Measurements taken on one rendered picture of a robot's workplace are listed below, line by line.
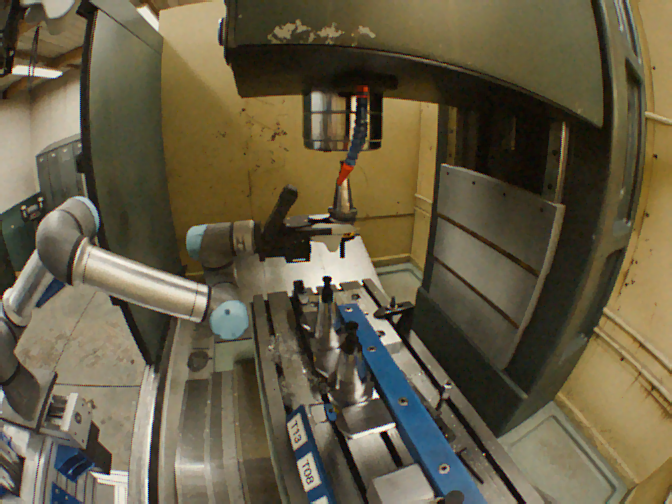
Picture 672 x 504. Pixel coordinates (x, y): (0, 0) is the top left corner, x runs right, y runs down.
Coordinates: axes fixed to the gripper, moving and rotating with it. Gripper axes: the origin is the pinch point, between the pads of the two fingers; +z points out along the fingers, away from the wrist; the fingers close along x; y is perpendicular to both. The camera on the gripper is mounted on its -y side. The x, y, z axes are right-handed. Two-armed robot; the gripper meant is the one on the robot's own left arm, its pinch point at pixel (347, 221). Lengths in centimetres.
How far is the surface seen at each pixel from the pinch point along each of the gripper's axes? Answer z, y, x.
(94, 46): -67, -55, -12
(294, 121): -9, -23, -100
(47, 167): -428, -34, -320
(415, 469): -1, 11, 49
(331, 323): -7.2, 6.9, 25.2
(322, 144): -5.8, -17.2, 6.4
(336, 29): -7.4, -30.1, 34.1
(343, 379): -7.3, 7.7, 35.7
